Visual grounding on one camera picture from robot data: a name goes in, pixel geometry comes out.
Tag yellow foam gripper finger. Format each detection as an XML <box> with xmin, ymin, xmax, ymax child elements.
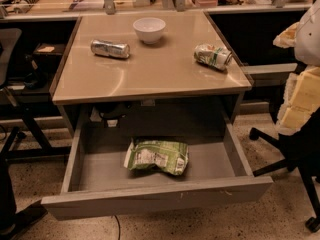
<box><xmin>276</xmin><ymin>66</ymin><xmax>320</xmax><ymax>136</ymax></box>

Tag green jalapeno chip bag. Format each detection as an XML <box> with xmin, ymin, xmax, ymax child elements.
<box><xmin>124</xmin><ymin>140</ymin><xmax>189</xmax><ymax>176</ymax></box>

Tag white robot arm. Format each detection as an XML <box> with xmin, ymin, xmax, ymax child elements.
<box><xmin>273</xmin><ymin>0</ymin><xmax>320</xmax><ymax>136</ymax></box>

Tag grey counter cabinet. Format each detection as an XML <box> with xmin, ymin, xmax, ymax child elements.
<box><xmin>49</xmin><ymin>9</ymin><xmax>254</xmax><ymax>138</ymax></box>

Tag grey open drawer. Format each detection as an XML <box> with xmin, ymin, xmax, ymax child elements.
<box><xmin>42</xmin><ymin>115</ymin><xmax>272</xmax><ymax>220</ymax></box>

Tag black office chair right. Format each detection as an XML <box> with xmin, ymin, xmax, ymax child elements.
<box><xmin>249</xmin><ymin>108</ymin><xmax>320</xmax><ymax>232</ymax></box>

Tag green and white can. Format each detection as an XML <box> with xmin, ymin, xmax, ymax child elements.
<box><xmin>194</xmin><ymin>43</ymin><xmax>232</xmax><ymax>71</ymax></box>

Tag white ceramic bowl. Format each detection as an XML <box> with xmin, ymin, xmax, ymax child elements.
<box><xmin>133</xmin><ymin>17</ymin><xmax>166</xmax><ymax>44</ymax></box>

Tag silver soda can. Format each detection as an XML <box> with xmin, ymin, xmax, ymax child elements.
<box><xmin>90</xmin><ymin>39</ymin><xmax>130</xmax><ymax>59</ymax></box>

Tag grey office chair left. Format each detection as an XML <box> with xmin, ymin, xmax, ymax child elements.
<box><xmin>0</xmin><ymin>28</ymin><xmax>22</xmax><ymax>161</ymax></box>

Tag black floor cable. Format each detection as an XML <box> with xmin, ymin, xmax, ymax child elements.
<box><xmin>113</xmin><ymin>215</ymin><xmax>122</xmax><ymax>240</ymax></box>

